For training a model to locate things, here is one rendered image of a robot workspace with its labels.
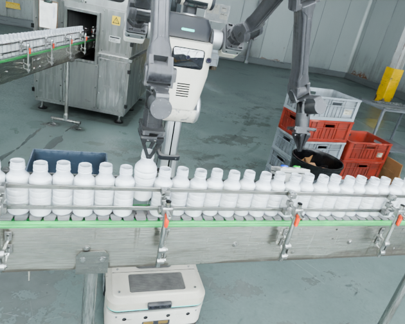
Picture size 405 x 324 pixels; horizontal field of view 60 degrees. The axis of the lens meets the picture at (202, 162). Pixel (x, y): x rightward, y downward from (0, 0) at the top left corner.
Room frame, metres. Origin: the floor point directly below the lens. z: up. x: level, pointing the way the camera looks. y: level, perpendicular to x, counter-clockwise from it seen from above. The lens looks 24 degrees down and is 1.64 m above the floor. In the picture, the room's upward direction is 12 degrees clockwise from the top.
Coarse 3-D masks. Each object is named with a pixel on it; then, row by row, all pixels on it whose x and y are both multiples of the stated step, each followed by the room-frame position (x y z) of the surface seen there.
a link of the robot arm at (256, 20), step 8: (264, 0) 1.44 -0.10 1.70; (272, 0) 1.40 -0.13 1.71; (280, 0) 1.39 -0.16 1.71; (304, 0) 1.27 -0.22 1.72; (256, 8) 1.49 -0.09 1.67; (264, 8) 1.45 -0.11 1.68; (272, 8) 1.43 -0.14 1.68; (256, 16) 1.50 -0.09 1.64; (264, 16) 1.46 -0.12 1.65; (240, 24) 1.58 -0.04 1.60; (248, 24) 1.54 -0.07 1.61; (256, 24) 1.51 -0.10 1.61; (264, 24) 1.59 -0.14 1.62; (240, 32) 1.57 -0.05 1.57; (248, 32) 1.56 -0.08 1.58; (240, 40) 1.59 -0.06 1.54
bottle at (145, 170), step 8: (144, 152) 0.94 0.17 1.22; (144, 160) 0.94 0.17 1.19; (152, 160) 0.95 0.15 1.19; (136, 168) 0.93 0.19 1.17; (144, 168) 0.93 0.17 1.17; (152, 168) 0.94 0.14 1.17; (136, 176) 0.94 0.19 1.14; (144, 176) 0.93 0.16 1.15; (152, 176) 0.94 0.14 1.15; (136, 184) 0.94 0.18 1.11; (144, 184) 0.93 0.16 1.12; (152, 184) 0.95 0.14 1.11; (136, 192) 0.94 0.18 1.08; (144, 192) 0.93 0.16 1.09; (144, 200) 0.94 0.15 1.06
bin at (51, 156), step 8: (32, 152) 1.31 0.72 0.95; (40, 152) 1.36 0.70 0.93; (48, 152) 1.37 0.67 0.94; (56, 152) 1.38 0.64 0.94; (64, 152) 1.39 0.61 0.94; (72, 152) 1.40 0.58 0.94; (80, 152) 1.41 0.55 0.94; (88, 152) 1.43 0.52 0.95; (96, 152) 1.44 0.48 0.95; (104, 152) 1.45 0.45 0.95; (32, 160) 1.30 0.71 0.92; (48, 160) 1.37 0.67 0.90; (56, 160) 1.38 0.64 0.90; (72, 160) 1.40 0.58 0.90; (80, 160) 1.42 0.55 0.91; (88, 160) 1.43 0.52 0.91; (96, 160) 1.44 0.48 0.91; (104, 160) 1.45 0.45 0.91; (32, 168) 1.29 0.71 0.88; (48, 168) 1.37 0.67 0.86; (72, 168) 1.40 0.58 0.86; (96, 168) 1.44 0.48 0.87
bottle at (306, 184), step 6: (306, 174) 1.18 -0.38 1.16; (312, 174) 1.18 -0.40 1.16; (306, 180) 1.15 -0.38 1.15; (312, 180) 1.15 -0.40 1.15; (300, 186) 1.15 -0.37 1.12; (306, 186) 1.14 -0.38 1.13; (312, 186) 1.16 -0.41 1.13; (300, 198) 1.14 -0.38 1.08; (306, 198) 1.14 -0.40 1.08; (306, 204) 1.14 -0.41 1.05
